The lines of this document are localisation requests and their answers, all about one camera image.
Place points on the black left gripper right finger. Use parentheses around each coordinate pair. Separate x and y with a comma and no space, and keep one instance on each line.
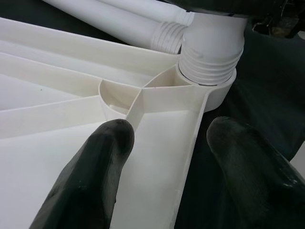
(257,181)

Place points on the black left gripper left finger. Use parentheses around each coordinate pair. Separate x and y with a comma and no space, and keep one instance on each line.
(90,179)

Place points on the white plastic children table top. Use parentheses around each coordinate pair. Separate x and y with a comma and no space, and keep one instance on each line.
(35,171)

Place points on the white plastic table leg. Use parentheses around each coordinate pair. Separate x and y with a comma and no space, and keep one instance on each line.
(171,13)
(214,47)
(140,31)

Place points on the black tablecloth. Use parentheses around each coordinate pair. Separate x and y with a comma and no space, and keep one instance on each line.
(262,83)

